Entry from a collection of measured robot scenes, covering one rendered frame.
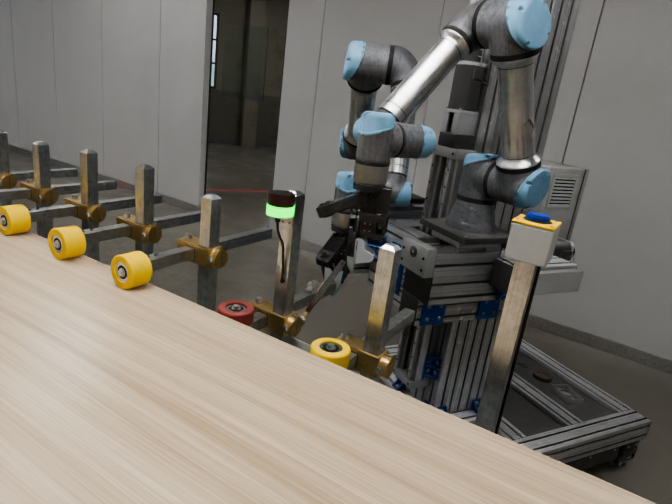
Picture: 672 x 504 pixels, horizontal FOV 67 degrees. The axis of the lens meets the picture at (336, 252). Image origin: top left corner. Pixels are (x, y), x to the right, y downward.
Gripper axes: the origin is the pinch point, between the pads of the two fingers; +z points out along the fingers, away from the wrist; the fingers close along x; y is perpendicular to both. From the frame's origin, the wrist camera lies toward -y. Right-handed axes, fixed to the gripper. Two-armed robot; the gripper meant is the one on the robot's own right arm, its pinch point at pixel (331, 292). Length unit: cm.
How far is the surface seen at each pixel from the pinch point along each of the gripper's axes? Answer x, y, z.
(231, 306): 1.6, -41.5, -8.4
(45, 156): 94, -29, -25
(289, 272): -5.6, -30.8, -15.9
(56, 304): 27, -66, -8
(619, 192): -60, 233, -17
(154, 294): 18, -49, -8
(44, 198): 92, -31, -12
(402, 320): -26.4, -8.6, -3.3
